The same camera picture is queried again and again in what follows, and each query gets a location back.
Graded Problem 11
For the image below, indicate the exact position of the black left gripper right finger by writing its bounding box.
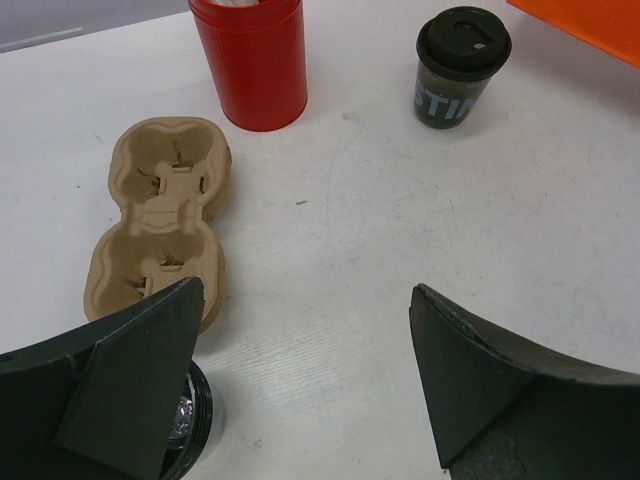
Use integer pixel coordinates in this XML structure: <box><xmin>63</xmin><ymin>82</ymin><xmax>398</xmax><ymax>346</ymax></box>
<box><xmin>409</xmin><ymin>284</ymin><xmax>639</xmax><ymax>479</ymax></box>

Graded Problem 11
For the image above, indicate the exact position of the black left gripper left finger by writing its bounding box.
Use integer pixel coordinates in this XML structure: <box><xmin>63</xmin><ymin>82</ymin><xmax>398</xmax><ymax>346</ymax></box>
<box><xmin>1</xmin><ymin>277</ymin><xmax>204</xmax><ymax>479</ymax></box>

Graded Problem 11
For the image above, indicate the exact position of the black coffee cup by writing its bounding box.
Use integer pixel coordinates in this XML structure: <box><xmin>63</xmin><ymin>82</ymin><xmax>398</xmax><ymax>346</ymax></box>
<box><xmin>413</xmin><ymin>63</ymin><xmax>490</xmax><ymax>130</ymax></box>
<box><xmin>159</xmin><ymin>361</ymin><xmax>214</xmax><ymax>480</ymax></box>

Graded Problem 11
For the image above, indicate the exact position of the black cup lid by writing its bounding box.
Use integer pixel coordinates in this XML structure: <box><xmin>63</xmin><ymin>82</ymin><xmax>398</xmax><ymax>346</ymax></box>
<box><xmin>416</xmin><ymin>6</ymin><xmax>512</xmax><ymax>82</ymax></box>

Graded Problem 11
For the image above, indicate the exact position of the orange paper bag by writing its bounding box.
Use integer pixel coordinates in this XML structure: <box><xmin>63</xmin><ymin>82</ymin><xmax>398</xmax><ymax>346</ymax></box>
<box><xmin>509</xmin><ymin>0</ymin><xmax>640</xmax><ymax>68</ymax></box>

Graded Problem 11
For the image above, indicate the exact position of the brown cardboard cup carrier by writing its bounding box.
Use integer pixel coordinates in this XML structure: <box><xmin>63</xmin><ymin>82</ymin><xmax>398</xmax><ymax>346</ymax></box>
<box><xmin>83</xmin><ymin>116</ymin><xmax>232</xmax><ymax>330</ymax></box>

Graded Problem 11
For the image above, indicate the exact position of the red cylindrical holder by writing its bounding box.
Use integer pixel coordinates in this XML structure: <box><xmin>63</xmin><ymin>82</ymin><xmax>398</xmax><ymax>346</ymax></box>
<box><xmin>189</xmin><ymin>0</ymin><xmax>308</xmax><ymax>132</ymax></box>

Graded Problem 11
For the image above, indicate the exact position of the white wrapped straws bundle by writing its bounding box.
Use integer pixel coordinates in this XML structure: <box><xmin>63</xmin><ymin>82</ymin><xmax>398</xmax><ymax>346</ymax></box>
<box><xmin>212</xmin><ymin>0</ymin><xmax>262</xmax><ymax>8</ymax></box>

